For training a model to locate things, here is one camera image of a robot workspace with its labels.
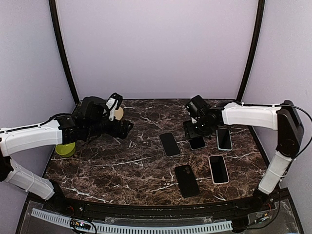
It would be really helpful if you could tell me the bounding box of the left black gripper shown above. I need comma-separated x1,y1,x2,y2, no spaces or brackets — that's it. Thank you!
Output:
86,117,133,139

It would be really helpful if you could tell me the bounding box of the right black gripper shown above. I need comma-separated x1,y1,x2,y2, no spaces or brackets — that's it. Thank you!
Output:
184,118,214,140

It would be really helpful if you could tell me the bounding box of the dark smartphone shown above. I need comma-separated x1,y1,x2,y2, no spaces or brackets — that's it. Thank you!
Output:
189,137,206,150

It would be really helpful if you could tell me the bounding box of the smartphone with silver edge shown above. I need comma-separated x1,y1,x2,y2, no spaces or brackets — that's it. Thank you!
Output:
159,132,181,157

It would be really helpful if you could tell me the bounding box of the light blue phone case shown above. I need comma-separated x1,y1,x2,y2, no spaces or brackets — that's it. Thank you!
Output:
216,128,233,151

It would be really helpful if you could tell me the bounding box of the black phone case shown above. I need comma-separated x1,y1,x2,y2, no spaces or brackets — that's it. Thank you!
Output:
175,165,200,198

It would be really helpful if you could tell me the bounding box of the pink silicone phone case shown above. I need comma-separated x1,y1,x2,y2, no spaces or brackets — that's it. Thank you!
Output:
207,155,230,185

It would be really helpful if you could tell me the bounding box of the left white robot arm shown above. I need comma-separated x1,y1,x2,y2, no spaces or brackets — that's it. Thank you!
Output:
0,93,134,213

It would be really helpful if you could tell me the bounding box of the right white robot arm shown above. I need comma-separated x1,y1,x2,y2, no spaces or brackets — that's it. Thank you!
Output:
185,95,304,212

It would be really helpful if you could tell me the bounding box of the beige round plate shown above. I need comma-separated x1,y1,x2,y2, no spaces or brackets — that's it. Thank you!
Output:
114,107,124,120

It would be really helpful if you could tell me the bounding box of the yellow green bowl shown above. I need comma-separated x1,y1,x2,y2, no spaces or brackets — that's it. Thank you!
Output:
55,142,76,158

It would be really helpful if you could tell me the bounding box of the small circuit board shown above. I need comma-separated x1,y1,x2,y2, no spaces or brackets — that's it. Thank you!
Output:
70,219,92,231

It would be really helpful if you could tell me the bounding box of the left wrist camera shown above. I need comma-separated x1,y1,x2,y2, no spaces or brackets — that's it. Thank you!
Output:
106,93,123,121

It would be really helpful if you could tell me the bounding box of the right black frame post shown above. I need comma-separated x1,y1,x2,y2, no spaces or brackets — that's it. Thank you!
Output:
236,0,265,101

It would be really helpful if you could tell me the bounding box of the black frame post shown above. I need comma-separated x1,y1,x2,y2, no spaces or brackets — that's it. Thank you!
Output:
48,0,79,104
236,0,265,101

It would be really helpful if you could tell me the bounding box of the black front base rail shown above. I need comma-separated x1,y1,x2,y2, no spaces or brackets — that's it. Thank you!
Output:
26,187,288,221

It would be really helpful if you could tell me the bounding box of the white slotted cable duct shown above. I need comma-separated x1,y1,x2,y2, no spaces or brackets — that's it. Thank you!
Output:
31,208,233,234

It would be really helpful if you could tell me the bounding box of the left black frame post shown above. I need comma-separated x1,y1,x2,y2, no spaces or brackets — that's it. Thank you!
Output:
48,0,79,104

